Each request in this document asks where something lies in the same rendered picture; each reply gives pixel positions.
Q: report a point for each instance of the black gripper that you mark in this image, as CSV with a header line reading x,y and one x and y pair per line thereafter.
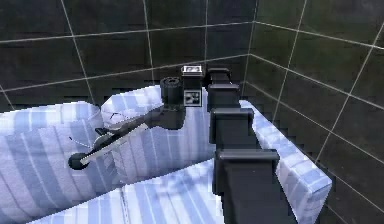
x,y
170,115

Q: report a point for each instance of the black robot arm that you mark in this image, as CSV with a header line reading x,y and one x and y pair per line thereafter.
x,y
243,173

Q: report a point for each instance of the blue white striped sofa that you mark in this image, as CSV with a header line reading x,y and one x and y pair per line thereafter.
x,y
50,156

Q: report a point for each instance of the thin black eyeglasses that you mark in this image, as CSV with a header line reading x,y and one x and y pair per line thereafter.
x,y
113,114

